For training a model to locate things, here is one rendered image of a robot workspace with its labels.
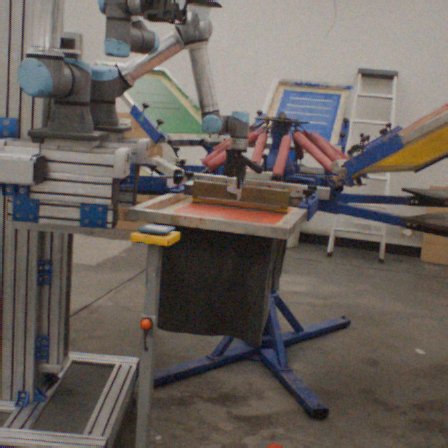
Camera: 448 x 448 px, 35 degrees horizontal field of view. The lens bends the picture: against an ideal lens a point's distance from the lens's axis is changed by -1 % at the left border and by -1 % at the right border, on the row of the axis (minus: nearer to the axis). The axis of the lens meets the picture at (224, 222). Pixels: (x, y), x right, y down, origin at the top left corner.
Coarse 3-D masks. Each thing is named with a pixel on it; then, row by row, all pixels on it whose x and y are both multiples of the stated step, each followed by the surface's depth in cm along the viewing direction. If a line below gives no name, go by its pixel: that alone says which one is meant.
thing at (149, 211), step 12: (144, 204) 266; (156, 204) 274; (168, 204) 289; (132, 216) 255; (144, 216) 254; (156, 216) 253; (168, 216) 251; (180, 216) 250; (192, 216) 250; (204, 216) 251; (300, 216) 269; (204, 228) 249; (216, 228) 248; (228, 228) 247; (240, 228) 246; (252, 228) 245; (264, 228) 244; (276, 228) 243; (288, 228) 242
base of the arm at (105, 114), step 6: (90, 102) 278; (96, 102) 277; (102, 102) 277; (108, 102) 278; (114, 102) 281; (90, 108) 278; (96, 108) 277; (102, 108) 277; (108, 108) 278; (114, 108) 281; (90, 114) 277; (96, 114) 277; (102, 114) 277; (108, 114) 279; (114, 114) 280; (96, 120) 276; (102, 120) 277; (108, 120) 278; (114, 120) 280
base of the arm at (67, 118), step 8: (56, 104) 230; (64, 104) 228; (72, 104) 228; (80, 104) 229; (88, 104) 233; (56, 112) 229; (64, 112) 228; (72, 112) 228; (80, 112) 230; (88, 112) 233; (56, 120) 229; (64, 120) 228; (72, 120) 228; (80, 120) 231; (88, 120) 232; (48, 128) 231; (56, 128) 228; (64, 128) 228; (72, 128) 228; (80, 128) 229; (88, 128) 232
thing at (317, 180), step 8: (216, 168) 371; (296, 168) 415; (288, 176) 378; (296, 176) 378; (304, 176) 388; (312, 176) 390; (320, 176) 359; (328, 176) 363; (304, 184) 371; (312, 184) 367; (320, 184) 358; (336, 192) 368; (320, 200) 360
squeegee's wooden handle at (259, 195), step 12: (192, 192) 300; (204, 192) 299; (216, 192) 298; (228, 192) 296; (252, 192) 294; (264, 192) 293; (276, 192) 292; (288, 192) 290; (264, 204) 294; (276, 204) 292; (288, 204) 293
